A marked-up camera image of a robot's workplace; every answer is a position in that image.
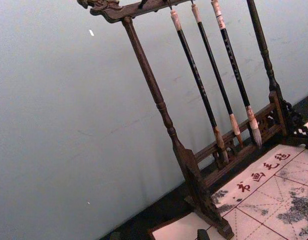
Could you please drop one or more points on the dark carved wooden brush rack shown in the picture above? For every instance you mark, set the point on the dark carved wooden brush rack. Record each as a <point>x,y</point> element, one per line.
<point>143,67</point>

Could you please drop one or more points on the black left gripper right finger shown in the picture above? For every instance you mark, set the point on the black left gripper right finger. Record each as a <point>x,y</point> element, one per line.
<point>203,235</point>

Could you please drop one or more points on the black calligraphy brush, brown tip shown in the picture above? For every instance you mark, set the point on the black calligraphy brush, brown tip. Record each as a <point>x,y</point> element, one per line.
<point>213,62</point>

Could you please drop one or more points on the white felt mat, red grid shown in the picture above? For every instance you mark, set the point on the white felt mat, red grid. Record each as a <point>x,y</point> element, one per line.
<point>268,190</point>

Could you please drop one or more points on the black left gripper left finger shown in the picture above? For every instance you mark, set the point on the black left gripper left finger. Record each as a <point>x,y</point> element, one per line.
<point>115,236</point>

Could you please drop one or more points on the black calligraphy brush, dark tip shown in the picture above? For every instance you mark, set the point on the black calligraphy brush, dark tip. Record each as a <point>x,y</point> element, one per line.
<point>193,67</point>

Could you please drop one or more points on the white paper sheet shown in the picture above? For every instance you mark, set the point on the white paper sheet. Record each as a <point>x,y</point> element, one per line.
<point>178,228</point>

